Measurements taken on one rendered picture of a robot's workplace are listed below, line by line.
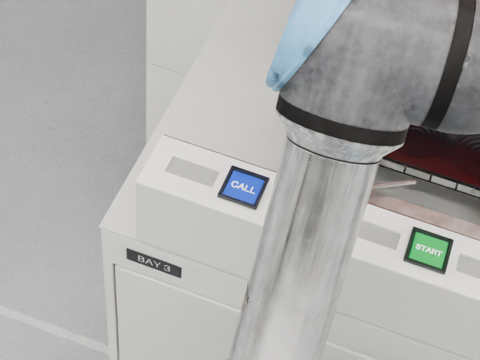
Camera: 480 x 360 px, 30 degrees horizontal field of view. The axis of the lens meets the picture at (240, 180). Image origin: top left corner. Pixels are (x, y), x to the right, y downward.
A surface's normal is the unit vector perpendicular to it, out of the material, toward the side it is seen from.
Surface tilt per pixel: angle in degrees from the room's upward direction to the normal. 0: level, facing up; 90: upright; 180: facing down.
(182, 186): 0
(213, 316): 90
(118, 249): 90
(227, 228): 90
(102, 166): 0
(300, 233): 57
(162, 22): 90
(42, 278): 0
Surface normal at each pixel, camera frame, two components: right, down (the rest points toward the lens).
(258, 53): 0.08, -0.62
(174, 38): -0.34, 0.72
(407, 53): -0.10, 0.20
